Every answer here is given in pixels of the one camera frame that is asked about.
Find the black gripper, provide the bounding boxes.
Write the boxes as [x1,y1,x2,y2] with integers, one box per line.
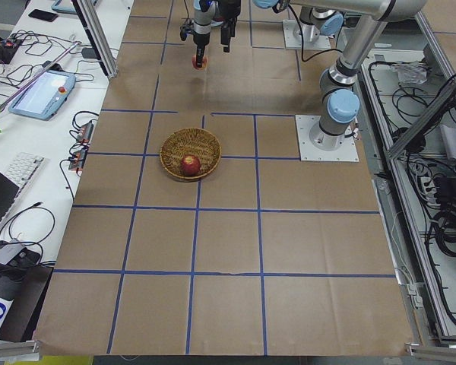
[217,0,241,52]
[194,32,211,68]

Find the red yellow transferred apple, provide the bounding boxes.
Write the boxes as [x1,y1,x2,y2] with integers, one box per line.
[192,56,207,70]

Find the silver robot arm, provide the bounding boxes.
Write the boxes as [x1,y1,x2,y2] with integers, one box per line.
[260,1,426,151]
[193,1,216,69]

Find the woven wicker basket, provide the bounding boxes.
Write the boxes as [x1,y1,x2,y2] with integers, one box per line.
[160,128,221,182]

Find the red apple in basket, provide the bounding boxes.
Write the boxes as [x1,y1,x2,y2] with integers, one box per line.
[181,154,201,176]

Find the blue teach pendant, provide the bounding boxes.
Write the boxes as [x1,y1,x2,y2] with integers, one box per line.
[8,71,76,120]
[51,0,102,13]

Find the black smartphone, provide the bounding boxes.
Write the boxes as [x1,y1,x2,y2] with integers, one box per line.
[28,9,58,22]

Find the white keyboard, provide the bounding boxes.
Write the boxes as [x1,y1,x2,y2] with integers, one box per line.
[5,152,45,190]

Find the green tipped grabber stick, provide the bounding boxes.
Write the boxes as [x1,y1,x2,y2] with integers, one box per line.
[0,41,81,133]

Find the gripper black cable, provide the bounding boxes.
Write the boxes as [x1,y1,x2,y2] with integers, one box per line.
[179,0,195,42]
[287,5,345,62]

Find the aluminium frame post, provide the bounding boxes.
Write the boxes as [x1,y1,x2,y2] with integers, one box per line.
[72,0,119,80]

